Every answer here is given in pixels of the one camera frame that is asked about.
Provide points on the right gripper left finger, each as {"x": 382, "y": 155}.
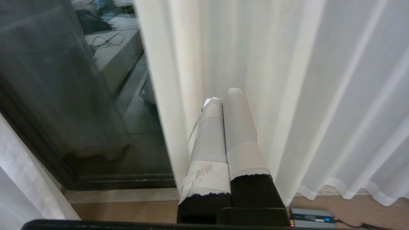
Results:
{"x": 209, "y": 150}

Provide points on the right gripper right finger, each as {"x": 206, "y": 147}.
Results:
{"x": 244, "y": 150}

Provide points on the glass balcony door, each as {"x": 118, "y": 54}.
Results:
{"x": 83, "y": 95}

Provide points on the white sheer curtain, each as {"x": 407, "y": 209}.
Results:
{"x": 287, "y": 95}
{"x": 22, "y": 185}

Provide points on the small grey electronic box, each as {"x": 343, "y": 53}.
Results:
{"x": 313, "y": 218}

